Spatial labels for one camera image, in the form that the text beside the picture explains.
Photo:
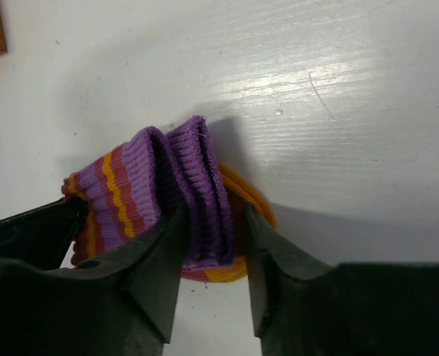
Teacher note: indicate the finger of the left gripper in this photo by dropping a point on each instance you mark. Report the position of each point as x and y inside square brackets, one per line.
[42, 236]

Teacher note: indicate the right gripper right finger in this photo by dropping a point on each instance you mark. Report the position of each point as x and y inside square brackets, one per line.
[302, 306]

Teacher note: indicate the maroon purple striped sock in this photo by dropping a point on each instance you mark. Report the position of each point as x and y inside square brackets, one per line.
[131, 188]

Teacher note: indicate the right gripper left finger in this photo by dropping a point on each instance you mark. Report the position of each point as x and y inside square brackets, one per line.
[122, 302]

